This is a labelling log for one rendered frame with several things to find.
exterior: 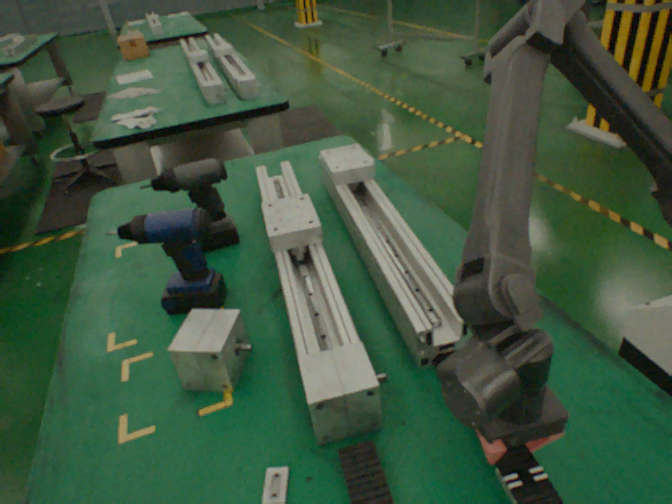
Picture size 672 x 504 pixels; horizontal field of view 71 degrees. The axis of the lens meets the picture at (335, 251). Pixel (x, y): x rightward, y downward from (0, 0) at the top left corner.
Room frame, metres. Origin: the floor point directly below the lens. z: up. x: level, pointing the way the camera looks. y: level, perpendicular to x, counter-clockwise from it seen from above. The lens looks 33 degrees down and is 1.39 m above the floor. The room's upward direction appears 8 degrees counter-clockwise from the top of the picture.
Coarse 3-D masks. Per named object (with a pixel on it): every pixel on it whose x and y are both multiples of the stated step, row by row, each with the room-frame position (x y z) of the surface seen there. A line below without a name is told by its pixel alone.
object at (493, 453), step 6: (480, 432) 0.34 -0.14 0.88; (480, 438) 0.34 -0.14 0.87; (486, 444) 0.33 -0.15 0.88; (498, 444) 0.33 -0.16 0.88; (486, 450) 0.35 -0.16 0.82; (492, 450) 0.32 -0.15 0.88; (498, 450) 0.32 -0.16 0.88; (504, 450) 0.32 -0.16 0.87; (486, 456) 0.35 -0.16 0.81; (492, 456) 0.32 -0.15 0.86; (498, 456) 0.33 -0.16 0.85; (492, 462) 0.34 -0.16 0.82
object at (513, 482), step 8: (520, 472) 0.32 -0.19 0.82; (528, 472) 0.32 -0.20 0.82; (536, 472) 0.32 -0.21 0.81; (512, 480) 0.32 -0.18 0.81; (520, 480) 0.31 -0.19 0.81; (528, 480) 0.31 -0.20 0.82; (536, 480) 0.31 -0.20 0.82; (544, 480) 0.31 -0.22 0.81; (512, 488) 0.31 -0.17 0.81; (520, 488) 0.30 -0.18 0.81
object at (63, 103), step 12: (36, 108) 3.59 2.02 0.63; (48, 108) 3.55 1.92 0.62; (60, 108) 3.52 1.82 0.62; (72, 108) 3.55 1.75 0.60; (48, 120) 3.47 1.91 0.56; (72, 132) 3.66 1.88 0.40; (72, 144) 3.65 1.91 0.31; (84, 156) 3.49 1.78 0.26; (84, 168) 3.63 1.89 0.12; (96, 168) 3.68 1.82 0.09; (72, 180) 3.49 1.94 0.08
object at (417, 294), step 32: (320, 160) 1.30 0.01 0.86; (352, 192) 1.11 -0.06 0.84; (352, 224) 0.95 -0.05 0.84; (384, 224) 0.94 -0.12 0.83; (384, 256) 0.76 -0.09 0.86; (416, 256) 0.75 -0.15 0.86; (384, 288) 0.71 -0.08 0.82; (416, 288) 0.68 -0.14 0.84; (448, 288) 0.64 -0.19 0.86; (416, 320) 0.57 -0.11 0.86; (448, 320) 0.59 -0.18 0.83; (416, 352) 0.55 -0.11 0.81
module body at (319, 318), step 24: (264, 168) 1.29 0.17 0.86; (288, 168) 1.26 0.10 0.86; (264, 192) 1.12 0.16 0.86; (288, 192) 1.18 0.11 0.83; (288, 264) 0.78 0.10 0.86; (312, 264) 0.82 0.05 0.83; (288, 288) 0.70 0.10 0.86; (312, 288) 0.72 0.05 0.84; (336, 288) 0.68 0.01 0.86; (288, 312) 0.63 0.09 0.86; (312, 312) 0.65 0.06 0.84; (336, 312) 0.61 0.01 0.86; (312, 336) 0.60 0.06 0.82; (336, 336) 0.60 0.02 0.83
